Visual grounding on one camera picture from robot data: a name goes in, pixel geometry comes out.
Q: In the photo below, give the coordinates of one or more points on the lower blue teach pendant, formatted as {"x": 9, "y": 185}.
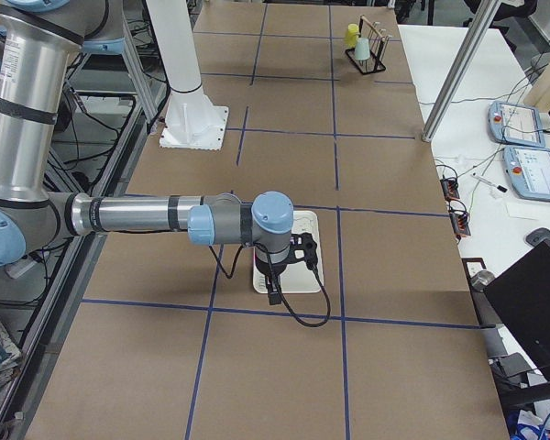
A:
{"x": 529, "y": 171}

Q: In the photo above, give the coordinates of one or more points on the black wire cup rack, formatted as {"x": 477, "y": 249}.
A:
{"x": 379, "y": 39}

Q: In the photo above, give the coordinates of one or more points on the upper blue teach pendant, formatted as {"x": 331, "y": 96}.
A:
{"x": 516, "y": 124}

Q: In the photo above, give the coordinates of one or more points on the blue teach pendant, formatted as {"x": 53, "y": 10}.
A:
{"x": 529, "y": 171}
{"x": 516, "y": 124}

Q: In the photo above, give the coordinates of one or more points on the black monitor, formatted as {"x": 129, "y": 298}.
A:
{"x": 520, "y": 296}

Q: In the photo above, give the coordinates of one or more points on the black marker pen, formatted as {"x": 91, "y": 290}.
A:
{"x": 482, "y": 179}

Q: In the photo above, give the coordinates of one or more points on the white bear tray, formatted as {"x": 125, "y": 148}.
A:
{"x": 297, "y": 278}

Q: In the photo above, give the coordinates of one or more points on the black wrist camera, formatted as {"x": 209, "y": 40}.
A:
{"x": 303, "y": 248}

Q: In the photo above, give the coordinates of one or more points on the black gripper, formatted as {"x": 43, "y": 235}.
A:
{"x": 271, "y": 270}

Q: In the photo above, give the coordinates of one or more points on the light green cup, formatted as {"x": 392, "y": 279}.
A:
{"x": 362, "y": 49}

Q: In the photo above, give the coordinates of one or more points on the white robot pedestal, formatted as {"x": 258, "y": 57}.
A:
{"x": 192, "y": 121}

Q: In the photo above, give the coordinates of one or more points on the yellow cup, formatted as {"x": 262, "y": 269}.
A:
{"x": 351, "y": 35}

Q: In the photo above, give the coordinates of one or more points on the lower orange connector box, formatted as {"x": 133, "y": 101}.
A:
{"x": 460, "y": 223}

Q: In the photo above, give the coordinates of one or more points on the upper orange connector box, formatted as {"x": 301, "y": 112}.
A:
{"x": 449, "y": 187}

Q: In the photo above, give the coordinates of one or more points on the aluminium frame post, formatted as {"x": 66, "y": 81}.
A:
{"x": 469, "y": 46}

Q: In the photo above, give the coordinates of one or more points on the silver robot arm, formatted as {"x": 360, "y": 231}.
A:
{"x": 40, "y": 38}

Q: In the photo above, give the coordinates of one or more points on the orange connector box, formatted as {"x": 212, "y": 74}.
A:
{"x": 449, "y": 187}
{"x": 460, "y": 223}

